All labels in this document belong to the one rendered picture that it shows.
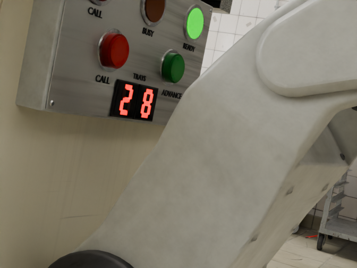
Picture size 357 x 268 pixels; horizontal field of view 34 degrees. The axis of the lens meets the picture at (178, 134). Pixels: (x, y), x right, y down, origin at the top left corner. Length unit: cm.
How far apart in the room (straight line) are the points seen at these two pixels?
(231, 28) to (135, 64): 420
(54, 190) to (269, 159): 22
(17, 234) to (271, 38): 27
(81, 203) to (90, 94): 12
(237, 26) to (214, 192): 430
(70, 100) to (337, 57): 22
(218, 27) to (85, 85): 431
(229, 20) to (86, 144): 424
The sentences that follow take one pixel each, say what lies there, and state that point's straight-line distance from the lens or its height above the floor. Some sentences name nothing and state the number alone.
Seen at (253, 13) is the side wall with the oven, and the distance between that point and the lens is 471.
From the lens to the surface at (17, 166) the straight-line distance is 50.
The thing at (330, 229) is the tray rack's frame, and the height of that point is 15.
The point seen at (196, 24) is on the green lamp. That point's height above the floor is 81.
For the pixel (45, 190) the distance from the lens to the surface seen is 53.
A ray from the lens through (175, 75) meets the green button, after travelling 59.
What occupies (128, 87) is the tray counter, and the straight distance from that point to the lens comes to 54.
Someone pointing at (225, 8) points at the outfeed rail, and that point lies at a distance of 69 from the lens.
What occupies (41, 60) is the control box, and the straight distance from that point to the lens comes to 47.
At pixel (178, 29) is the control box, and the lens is 60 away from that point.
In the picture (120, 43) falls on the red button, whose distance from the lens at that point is 51.
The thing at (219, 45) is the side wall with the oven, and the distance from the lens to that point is 475.
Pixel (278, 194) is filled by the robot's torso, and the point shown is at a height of 68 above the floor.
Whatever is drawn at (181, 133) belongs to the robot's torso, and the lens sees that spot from 45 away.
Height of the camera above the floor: 73
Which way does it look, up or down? 3 degrees down
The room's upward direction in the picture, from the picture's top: 11 degrees clockwise
